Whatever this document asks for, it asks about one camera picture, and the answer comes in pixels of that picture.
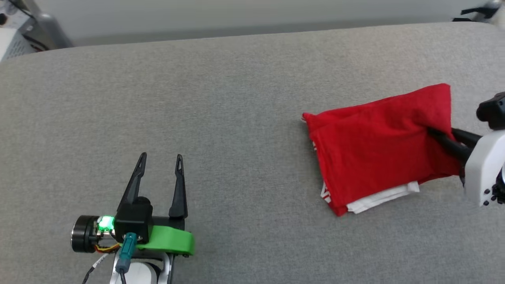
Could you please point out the white equipment box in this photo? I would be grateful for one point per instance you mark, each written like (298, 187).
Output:
(12, 45)

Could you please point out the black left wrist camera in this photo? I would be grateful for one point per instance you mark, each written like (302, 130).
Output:
(134, 219)

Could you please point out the white and black floor stand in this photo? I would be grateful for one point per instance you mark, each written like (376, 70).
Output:
(483, 10)

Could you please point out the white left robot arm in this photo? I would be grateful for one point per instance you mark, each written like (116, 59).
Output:
(138, 272)

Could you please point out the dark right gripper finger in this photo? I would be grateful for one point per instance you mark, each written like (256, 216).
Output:
(467, 137)
(449, 146)

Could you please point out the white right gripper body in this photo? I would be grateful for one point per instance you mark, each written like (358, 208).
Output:
(485, 165)

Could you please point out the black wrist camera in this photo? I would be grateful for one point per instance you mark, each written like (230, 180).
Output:
(134, 219)
(493, 110)

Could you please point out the red and white jersey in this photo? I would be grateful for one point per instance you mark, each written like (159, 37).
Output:
(375, 150)

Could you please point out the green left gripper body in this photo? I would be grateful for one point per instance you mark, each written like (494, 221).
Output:
(169, 238)

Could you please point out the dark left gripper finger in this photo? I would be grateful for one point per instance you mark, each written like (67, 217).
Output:
(133, 185)
(179, 193)

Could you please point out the grey partition foot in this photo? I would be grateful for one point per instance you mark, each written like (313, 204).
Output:
(51, 33)

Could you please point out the white partition panel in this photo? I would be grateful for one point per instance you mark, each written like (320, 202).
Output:
(236, 14)

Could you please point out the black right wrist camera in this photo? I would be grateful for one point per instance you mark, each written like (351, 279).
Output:
(493, 110)

